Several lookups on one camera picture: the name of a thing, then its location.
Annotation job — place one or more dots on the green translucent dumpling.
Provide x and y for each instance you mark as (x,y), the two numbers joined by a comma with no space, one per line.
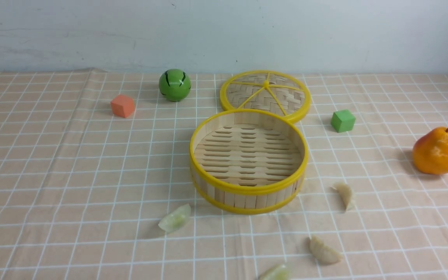
(176,219)

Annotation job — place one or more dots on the pale beige dumpling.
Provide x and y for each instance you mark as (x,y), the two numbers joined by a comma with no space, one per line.
(346,194)

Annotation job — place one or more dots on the beige pleated dumpling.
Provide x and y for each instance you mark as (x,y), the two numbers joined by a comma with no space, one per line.
(322,252)

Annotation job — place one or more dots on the bamboo steamer tray yellow rim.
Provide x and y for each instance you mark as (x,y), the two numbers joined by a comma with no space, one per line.
(248,161)

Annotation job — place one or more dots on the woven bamboo steamer lid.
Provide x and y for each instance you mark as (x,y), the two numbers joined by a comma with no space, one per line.
(270,91)

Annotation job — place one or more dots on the green watermelon ball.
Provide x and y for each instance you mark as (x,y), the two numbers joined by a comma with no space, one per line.
(174,84)

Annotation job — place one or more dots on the orange cube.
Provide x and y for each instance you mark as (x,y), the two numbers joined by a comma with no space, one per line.
(122,106)

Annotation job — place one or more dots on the green cube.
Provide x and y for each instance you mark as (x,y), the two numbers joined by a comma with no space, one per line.
(343,121)

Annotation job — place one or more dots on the checked beige tablecloth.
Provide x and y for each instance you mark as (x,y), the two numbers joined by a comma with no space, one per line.
(82,191)

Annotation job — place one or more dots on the orange yellow pear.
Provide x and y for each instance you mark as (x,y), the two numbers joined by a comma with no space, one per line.
(430,152)

